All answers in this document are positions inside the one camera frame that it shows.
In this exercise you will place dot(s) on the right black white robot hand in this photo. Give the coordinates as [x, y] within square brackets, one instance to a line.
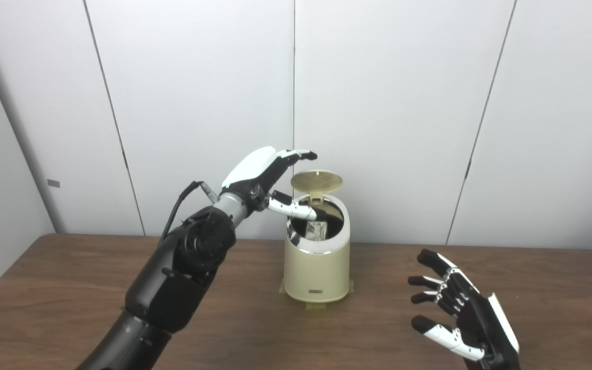
[481, 324]

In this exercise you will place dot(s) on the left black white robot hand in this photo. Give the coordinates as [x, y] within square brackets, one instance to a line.
[252, 172]

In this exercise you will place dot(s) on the cream round bin lid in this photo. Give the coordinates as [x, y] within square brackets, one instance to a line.
[316, 181]

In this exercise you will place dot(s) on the white green milk carton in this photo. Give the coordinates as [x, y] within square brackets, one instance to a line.
[315, 231]

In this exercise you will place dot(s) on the cream-colored trash bin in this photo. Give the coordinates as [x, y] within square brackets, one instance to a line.
[316, 272]

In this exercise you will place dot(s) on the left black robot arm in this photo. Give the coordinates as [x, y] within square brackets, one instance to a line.
[172, 288]

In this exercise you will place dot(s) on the small gray wall sticker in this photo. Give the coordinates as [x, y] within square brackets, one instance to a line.
[53, 183]

